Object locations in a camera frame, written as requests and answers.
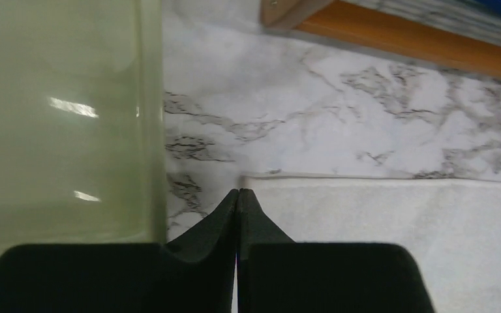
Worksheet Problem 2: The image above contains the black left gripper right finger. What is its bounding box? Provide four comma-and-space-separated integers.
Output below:
236, 188, 434, 312

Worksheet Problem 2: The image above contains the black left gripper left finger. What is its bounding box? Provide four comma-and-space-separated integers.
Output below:
0, 190, 239, 312

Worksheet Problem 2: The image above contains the green plastic basket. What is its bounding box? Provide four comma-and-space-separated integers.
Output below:
0, 1, 167, 255

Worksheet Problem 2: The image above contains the cream white towel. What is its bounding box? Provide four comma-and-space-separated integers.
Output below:
243, 177, 501, 312

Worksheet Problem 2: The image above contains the wooden shelf rack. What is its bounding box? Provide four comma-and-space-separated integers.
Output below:
260, 1, 501, 79

